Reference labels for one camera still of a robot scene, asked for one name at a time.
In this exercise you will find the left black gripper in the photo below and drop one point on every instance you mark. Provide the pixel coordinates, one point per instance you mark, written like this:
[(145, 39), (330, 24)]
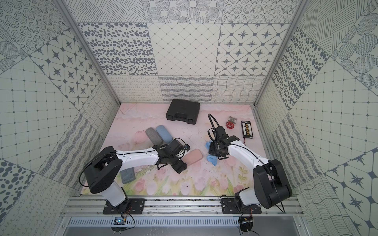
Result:
[(179, 163)]

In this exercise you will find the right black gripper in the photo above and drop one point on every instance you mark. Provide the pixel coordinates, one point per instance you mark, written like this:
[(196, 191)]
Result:
[(212, 152)]

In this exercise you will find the blue microfiber cloth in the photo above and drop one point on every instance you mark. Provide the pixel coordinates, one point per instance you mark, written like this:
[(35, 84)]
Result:
[(211, 158)]

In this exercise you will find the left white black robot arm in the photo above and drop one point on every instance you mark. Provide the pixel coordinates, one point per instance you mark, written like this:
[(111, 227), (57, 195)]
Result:
[(101, 172)]

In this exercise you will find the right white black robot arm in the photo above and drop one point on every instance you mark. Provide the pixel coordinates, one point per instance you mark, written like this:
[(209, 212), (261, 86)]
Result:
[(271, 185)]

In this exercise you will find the blue eyeglass case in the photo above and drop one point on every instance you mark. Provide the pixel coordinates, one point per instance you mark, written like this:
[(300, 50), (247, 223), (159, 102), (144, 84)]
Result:
[(164, 134)]

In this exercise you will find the grey felt eyeglass case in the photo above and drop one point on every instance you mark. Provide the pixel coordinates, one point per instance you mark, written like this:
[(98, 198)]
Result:
[(154, 137)]

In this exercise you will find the dark grey eyeglass case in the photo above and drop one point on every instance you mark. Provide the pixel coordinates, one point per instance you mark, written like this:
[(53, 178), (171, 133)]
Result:
[(127, 175)]

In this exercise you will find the black plastic tool case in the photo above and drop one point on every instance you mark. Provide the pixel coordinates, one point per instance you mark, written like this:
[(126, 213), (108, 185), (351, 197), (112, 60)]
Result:
[(183, 110)]

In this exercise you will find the red valve handwheel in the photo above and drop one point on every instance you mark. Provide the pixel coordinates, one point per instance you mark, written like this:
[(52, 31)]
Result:
[(230, 125)]

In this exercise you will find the black box with brass parts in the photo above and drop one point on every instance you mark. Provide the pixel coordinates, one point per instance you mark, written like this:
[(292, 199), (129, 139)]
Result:
[(247, 129)]

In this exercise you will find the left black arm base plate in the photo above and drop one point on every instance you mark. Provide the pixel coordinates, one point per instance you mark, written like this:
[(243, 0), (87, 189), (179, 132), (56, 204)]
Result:
[(124, 206)]

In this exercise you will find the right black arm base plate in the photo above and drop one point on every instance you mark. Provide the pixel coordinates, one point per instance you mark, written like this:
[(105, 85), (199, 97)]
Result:
[(232, 206)]

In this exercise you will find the white slotted cable duct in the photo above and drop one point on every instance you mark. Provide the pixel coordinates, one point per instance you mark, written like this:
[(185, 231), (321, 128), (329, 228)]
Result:
[(154, 221)]

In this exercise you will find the aluminium mounting rail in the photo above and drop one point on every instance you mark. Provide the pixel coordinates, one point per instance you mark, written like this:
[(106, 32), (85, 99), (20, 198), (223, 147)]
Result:
[(93, 206)]

